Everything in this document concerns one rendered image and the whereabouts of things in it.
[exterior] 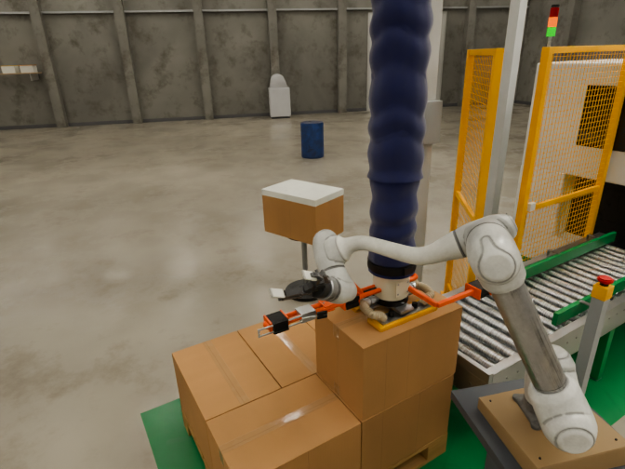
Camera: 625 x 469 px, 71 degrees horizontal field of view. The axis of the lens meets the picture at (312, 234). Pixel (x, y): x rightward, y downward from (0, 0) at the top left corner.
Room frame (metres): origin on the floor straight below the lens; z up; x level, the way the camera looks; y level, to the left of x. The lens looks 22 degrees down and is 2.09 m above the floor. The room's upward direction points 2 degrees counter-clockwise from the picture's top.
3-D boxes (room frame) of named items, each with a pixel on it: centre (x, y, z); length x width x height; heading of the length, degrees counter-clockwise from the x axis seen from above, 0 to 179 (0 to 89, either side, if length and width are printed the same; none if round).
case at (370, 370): (1.83, -0.36, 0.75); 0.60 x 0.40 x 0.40; 120
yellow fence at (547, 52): (3.29, -2.00, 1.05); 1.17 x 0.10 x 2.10; 121
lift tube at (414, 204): (1.83, -0.36, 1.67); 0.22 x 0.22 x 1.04
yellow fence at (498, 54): (3.15, -1.18, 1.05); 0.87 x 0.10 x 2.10; 173
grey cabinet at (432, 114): (3.19, -0.86, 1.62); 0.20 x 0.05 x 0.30; 121
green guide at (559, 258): (3.03, -1.86, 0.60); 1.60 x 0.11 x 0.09; 121
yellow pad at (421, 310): (1.75, -0.41, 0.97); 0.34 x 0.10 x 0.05; 119
